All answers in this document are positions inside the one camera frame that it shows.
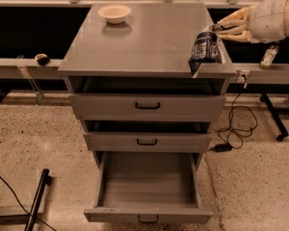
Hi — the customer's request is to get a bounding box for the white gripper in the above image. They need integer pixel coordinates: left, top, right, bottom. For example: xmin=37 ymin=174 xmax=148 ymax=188
xmin=217 ymin=0 xmax=287 ymax=43

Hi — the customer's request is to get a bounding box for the blue chip bag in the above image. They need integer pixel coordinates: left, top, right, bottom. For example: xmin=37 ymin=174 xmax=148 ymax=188
xmin=189 ymin=24 xmax=223 ymax=78

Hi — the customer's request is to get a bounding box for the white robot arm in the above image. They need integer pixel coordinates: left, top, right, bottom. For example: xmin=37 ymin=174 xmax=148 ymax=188
xmin=216 ymin=0 xmax=289 ymax=43

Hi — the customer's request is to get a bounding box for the grey drawer cabinet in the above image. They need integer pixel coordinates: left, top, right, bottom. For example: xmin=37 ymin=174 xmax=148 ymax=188
xmin=58 ymin=2 xmax=238 ymax=166

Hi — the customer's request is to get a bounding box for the grey top drawer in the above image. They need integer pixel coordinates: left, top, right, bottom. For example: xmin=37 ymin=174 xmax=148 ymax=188
xmin=69 ymin=93 xmax=225 ymax=121

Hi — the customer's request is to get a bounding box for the grey middle drawer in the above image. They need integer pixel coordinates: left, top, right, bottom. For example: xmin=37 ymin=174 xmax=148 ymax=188
xmin=84 ymin=132 xmax=211 ymax=153

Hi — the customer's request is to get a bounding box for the grey open bottom drawer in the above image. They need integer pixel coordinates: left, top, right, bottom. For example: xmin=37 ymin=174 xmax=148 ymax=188
xmin=84 ymin=152 xmax=213 ymax=223

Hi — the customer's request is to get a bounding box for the green drink bottle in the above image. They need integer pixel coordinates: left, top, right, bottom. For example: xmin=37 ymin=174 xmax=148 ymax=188
xmin=259 ymin=43 xmax=279 ymax=69

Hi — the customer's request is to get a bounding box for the black caster table leg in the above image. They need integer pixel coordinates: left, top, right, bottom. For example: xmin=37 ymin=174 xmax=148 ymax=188
xmin=260 ymin=92 xmax=289 ymax=141

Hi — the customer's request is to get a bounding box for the white paper bowl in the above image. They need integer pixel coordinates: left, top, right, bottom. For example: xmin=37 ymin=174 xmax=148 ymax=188
xmin=98 ymin=4 xmax=131 ymax=24

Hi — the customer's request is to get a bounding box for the small black round object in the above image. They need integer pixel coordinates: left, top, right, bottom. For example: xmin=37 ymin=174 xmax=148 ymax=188
xmin=35 ymin=53 xmax=50 ymax=65

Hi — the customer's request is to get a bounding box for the black metal stand leg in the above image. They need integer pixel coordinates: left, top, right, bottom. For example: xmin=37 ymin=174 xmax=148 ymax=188
xmin=24 ymin=168 xmax=51 ymax=231

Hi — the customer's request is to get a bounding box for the white wall outlet plug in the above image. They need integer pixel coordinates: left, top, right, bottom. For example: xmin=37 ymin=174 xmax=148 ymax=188
xmin=236 ymin=70 xmax=250 ymax=84

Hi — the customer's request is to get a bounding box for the black power cable with adapter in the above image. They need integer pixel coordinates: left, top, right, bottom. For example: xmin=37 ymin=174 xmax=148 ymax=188
xmin=208 ymin=80 xmax=259 ymax=153

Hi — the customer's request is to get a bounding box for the grey metal rail shelf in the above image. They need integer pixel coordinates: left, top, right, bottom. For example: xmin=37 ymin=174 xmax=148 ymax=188
xmin=0 ymin=59 xmax=62 ymax=79

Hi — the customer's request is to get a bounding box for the black floor cable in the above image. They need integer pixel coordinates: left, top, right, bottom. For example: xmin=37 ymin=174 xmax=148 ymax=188
xmin=0 ymin=167 xmax=57 ymax=231

